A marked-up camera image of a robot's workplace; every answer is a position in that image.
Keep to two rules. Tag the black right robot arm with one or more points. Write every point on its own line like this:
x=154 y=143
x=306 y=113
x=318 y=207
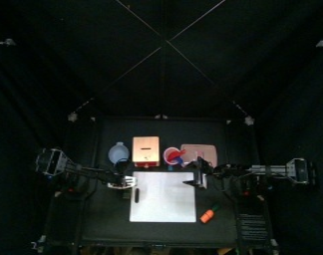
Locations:
x=275 y=171

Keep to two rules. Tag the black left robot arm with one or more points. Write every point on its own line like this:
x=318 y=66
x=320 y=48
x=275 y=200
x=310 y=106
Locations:
x=66 y=166

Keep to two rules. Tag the white cutting board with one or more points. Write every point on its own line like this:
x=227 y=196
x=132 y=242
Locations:
x=164 y=199

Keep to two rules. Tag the blue toy utensil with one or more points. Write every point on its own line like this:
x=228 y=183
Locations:
x=177 y=161

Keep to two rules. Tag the pink tray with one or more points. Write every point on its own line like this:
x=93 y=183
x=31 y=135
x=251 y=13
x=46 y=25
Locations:
x=200 y=153

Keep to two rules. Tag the pale blue bowl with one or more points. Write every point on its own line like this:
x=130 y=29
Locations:
x=118 y=153

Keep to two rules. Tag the orange wooden box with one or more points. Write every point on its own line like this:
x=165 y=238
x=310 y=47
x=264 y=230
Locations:
x=146 y=151

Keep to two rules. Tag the orange toy carrot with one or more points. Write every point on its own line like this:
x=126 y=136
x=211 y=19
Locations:
x=208 y=215

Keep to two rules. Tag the black labelled panel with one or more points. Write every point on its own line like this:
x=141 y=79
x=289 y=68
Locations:
x=253 y=229

